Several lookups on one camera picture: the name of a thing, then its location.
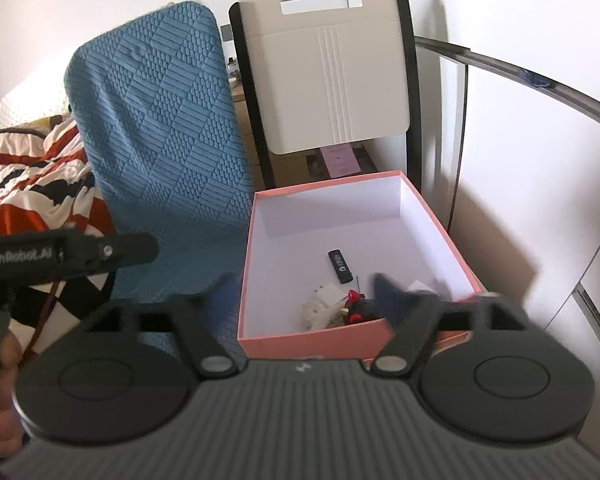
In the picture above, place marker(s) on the blue textured chair cover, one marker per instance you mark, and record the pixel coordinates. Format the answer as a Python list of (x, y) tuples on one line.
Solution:
[(155, 135)]

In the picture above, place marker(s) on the pink paper sheet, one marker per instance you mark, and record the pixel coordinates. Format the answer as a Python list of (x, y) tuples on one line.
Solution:
[(337, 160)]

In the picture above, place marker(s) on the white chair with black frame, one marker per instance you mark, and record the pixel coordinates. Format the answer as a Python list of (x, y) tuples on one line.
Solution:
[(330, 85)]

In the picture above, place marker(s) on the person's left hand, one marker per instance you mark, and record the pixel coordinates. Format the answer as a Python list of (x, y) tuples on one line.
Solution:
[(0, 410)]

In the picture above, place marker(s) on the white quilted mattress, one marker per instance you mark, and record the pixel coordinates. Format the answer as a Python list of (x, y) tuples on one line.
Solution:
[(25, 102)]

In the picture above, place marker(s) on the grey metal rail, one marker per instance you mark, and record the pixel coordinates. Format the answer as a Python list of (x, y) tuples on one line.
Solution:
[(597, 320), (530, 77)]

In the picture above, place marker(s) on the red and black motor part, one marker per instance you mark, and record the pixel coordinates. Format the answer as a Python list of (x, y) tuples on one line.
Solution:
[(360, 310)]

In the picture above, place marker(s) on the pink cardboard box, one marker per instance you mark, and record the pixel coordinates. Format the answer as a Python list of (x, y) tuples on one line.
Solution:
[(330, 230)]

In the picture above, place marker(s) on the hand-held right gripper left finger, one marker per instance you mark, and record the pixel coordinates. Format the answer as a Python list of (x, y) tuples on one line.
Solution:
[(195, 325)]

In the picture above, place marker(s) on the printed blanket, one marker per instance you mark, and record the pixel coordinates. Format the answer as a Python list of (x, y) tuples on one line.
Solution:
[(30, 175)]

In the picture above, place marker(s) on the black usb stick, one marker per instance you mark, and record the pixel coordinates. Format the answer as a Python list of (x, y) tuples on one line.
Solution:
[(341, 266)]

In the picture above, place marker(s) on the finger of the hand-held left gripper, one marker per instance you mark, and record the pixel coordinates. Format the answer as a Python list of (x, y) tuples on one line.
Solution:
[(125, 252)]

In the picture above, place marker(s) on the grey wall socket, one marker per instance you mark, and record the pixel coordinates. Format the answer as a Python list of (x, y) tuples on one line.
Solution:
[(226, 32)]

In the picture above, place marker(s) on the white plug adapter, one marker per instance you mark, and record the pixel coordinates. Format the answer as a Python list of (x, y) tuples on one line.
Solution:
[(320, 307)]

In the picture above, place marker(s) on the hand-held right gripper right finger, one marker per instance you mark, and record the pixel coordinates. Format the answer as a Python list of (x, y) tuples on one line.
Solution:
[(386, 296)]

